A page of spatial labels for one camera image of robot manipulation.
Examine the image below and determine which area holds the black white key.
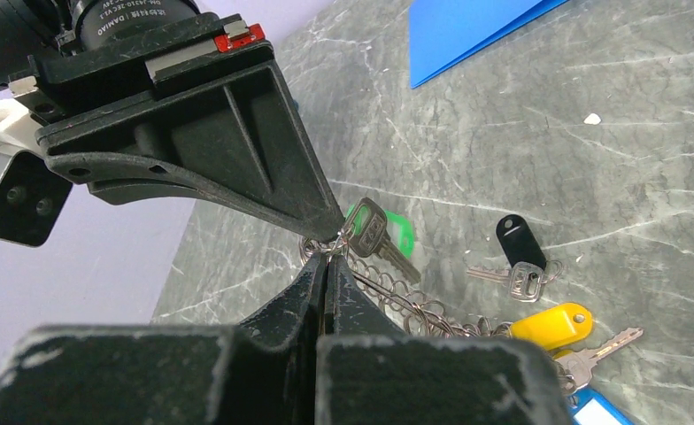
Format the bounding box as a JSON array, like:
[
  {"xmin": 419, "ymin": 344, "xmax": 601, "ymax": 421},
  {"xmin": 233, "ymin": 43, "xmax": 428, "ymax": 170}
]
[{"xmin": 467, "ymin": 214, "xmax": 565, "ymax": 303}]

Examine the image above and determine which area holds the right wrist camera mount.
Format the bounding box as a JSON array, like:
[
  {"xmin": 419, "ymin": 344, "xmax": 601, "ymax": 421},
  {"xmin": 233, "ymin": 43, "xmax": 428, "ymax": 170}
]
[{"xmin": 0, "ymin": 99, "xmax": 73, "ymax": 247}]

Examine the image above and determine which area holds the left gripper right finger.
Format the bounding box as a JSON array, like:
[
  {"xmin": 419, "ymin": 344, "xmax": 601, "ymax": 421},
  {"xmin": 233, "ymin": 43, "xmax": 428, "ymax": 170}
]
[{"xmin": 314, "ymin": 256, "xmax": 570, "ymax": 424}]

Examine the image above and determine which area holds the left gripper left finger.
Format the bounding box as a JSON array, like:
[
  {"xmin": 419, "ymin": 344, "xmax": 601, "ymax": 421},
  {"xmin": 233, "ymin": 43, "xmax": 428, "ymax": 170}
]
[{"xmin": 0, "ymin": 254, "xmax": 328, "ymax": 424}]

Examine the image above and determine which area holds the blue key tag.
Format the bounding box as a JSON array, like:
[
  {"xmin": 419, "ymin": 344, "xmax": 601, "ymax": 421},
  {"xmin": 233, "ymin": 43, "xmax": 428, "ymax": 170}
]
[{"xmin": 567, "ymin": 386, "xmax": 633, "ymax": 425}]

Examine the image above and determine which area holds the yellow key tag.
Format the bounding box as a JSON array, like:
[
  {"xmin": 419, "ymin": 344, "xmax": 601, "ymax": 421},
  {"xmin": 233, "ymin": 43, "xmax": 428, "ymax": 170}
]
[{"xmin": 508, "ymin": 302, "xmax": 645, "ymax": 395}]

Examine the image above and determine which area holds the green key tag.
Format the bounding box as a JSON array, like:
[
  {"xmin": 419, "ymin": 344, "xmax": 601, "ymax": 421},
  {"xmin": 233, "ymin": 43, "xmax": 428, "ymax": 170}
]
[{"xmin": 345, "ymin": 197, "xmax": 421, "ymax": 284}]

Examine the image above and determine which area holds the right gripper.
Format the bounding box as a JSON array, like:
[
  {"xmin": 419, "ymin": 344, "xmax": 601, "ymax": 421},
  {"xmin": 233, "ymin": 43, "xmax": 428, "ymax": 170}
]
[{"xmin": 0, "ymin": 1, "xmax": 344, "ymax": 242}]

